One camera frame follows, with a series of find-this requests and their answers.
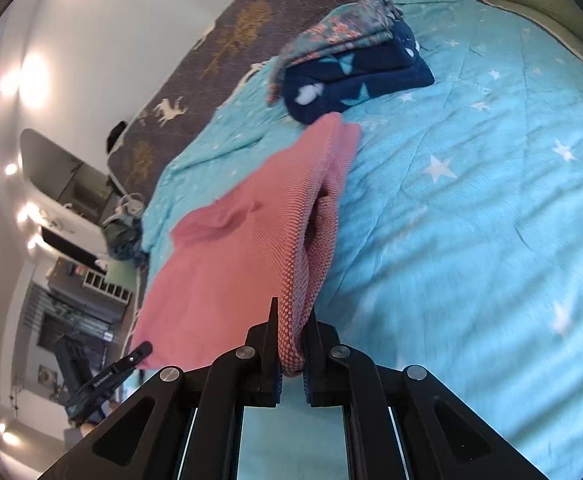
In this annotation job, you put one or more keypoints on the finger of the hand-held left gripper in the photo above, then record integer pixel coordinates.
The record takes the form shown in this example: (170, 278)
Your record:
(140, 353)

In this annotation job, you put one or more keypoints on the white shelf unit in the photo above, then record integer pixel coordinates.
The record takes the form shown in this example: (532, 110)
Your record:
(106, 287)

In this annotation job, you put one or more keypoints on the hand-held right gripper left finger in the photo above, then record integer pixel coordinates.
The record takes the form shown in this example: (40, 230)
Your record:
(277, 390)

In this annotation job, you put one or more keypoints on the folded navy star cloth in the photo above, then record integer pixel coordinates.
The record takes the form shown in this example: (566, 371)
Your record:
(371, 80)

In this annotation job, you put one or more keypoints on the folded floral cloth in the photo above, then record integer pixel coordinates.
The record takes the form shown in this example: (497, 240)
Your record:
(341, 25)

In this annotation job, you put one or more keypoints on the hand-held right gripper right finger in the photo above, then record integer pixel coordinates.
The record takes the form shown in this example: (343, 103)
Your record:
(307, 390)

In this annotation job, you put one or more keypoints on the arched wall mirror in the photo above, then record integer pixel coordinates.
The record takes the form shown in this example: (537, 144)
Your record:
(61, 170)

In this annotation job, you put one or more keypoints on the black garment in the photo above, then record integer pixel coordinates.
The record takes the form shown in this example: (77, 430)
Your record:
(116, 136)

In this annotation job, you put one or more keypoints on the light blue star blanket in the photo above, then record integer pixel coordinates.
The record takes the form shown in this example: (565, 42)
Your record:
(471, 210)

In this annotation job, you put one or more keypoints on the pink knit sweater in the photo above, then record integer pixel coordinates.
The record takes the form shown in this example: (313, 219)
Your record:
(231, 270)

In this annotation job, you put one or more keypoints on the pile of unfolded clothes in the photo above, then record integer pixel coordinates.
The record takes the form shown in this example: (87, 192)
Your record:
(121, 230)

